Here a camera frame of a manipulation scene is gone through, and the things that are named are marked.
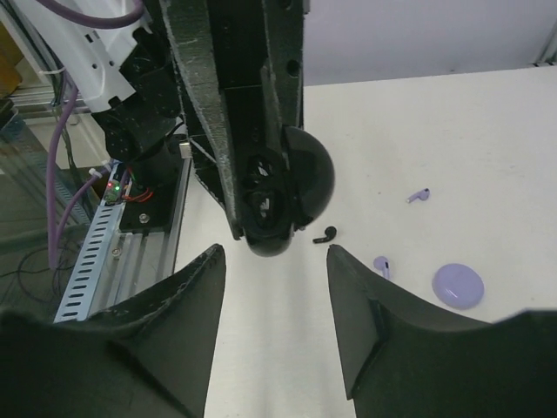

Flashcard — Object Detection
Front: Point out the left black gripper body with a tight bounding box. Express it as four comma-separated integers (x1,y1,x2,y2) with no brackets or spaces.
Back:
143,0,312,88

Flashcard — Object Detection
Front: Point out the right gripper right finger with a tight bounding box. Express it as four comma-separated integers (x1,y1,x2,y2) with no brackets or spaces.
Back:
326,245,556,417

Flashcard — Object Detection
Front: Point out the purple earbud charging case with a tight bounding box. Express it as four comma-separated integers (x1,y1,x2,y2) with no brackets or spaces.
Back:
432,263,485,310

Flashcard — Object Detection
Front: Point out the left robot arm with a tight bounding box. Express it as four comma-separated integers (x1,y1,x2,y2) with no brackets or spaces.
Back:
33,1,309,243

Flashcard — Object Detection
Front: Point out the white slotted cable duct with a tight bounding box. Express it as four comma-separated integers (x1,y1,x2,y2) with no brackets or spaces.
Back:
51,165,131,324

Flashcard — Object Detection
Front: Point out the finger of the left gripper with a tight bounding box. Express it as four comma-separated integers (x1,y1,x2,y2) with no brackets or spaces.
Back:
260,1,304,158
159,1,243,240

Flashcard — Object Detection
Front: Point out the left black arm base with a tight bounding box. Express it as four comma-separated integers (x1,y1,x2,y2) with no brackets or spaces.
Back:
119,168,183,233

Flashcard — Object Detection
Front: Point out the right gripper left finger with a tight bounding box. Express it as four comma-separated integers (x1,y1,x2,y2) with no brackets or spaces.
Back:
1,245,226,417

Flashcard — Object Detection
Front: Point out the black earbud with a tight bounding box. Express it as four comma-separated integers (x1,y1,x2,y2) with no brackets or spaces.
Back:
312,226,338,245

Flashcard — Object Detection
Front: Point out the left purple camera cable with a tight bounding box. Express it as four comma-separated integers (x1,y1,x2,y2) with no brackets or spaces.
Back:
43,0,144,271

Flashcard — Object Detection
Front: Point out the purple earbud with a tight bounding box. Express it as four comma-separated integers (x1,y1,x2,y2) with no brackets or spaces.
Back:
373,256,391,280
406,188,431,204

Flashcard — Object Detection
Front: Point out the black earbud charging case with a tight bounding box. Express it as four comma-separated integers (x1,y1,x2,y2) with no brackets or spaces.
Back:
238,126,335,257

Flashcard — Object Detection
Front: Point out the aluminium mounting rail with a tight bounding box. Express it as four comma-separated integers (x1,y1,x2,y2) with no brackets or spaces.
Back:
106,134,191,306

